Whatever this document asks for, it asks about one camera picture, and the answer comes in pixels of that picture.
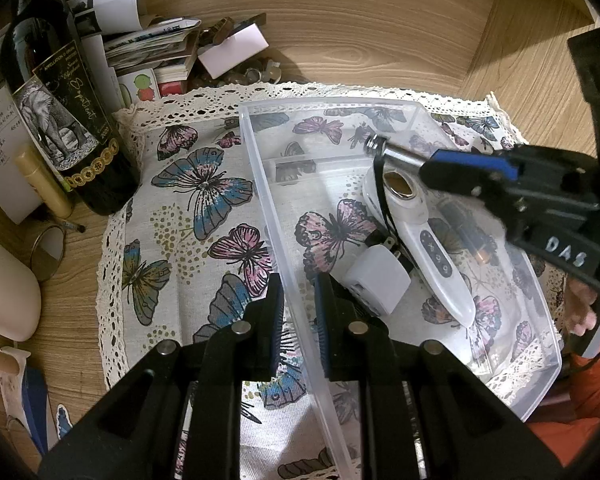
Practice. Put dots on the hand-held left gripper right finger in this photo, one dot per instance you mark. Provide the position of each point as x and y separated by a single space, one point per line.
322 320

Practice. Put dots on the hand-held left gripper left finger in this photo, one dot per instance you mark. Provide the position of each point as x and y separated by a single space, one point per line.
276 320

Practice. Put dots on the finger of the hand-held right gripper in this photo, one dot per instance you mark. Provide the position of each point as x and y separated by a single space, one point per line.
460 182
475 162

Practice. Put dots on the small dark object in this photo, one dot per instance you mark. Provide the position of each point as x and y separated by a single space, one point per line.
480 245

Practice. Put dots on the white charger plug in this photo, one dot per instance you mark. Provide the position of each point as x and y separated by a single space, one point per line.
375 280

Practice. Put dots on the white handheld massager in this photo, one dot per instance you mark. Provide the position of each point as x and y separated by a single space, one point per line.
435 260

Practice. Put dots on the clear plastic storage box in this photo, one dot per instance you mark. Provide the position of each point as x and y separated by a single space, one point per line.
325 180

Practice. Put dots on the person's right hand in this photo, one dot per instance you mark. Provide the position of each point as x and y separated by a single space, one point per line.
577 310

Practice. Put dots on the butterfly printed lace cloth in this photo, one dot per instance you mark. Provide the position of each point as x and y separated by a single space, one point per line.
200 185

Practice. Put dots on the orange clothing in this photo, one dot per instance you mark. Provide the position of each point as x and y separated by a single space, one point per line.
585 395

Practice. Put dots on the pile of brown ornaments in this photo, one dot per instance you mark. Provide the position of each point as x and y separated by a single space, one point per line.
260 72

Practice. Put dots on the dark wine bottle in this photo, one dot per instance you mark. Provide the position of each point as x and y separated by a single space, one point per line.
95 170

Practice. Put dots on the small round metal mirror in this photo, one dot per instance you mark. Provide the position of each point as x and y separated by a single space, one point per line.
47 255

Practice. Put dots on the blue paper card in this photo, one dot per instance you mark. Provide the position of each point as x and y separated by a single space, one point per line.
35 405

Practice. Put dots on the white folded card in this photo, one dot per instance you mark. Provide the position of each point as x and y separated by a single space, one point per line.
235 50

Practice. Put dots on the yellow tube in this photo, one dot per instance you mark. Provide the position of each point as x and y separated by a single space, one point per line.
42 185

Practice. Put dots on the pink cylindrical mug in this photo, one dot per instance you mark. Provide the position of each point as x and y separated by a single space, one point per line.
5 290

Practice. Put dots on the stack of booklets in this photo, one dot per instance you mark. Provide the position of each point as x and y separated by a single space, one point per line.
150 55

